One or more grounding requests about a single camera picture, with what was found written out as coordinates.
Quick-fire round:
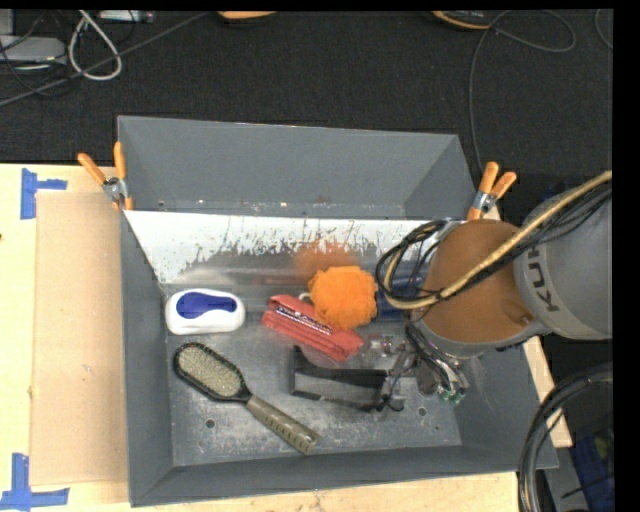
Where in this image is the blue object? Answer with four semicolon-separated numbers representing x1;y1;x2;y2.
375;275;427;321

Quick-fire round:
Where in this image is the red flat packet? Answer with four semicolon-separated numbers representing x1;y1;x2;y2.
260;293;365;363

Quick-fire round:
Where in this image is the orange mesh bath sponge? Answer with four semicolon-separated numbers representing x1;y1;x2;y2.
306;265;380;332

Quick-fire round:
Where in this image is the brown cardboard board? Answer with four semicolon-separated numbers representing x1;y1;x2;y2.
28;191;129;487

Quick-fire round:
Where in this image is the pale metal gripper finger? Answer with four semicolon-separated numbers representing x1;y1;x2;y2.
368;333;407;357
375;385;407;414

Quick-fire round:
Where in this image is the grey metal bin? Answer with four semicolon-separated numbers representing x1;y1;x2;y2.
115;115;560;507

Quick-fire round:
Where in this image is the white and blue plastic brush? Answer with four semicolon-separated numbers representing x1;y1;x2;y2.
164;287;247;336

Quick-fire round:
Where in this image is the black and grey hairbrush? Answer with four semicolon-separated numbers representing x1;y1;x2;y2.
172;341;320;457

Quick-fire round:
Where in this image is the black rectangular box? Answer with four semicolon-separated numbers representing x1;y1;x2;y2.
288;344;390;412

